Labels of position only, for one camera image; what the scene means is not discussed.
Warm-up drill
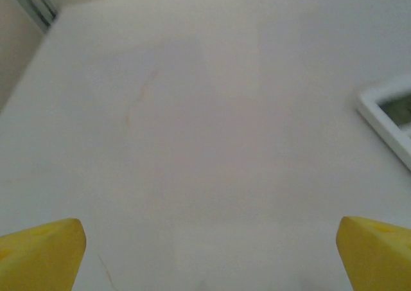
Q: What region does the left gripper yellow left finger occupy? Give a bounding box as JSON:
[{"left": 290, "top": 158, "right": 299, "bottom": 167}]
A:
[{"left": 0, "top": 218, "right": 87, "bottom": 291}]

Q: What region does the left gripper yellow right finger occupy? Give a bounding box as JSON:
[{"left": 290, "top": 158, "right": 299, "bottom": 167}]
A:
[{"left": 336, "top": 216, "right": 411, "bottom": 291}]

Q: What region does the white remote with display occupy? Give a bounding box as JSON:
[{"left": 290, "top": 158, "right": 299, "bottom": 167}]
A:
[{"left": 356, "top": 73, "right": 411, "bottom": 172}]

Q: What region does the aluminium frame post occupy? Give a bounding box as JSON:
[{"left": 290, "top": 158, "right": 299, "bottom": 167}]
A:
[{"left": 8, "top": 0, "right": 59, "bottom": 28}]

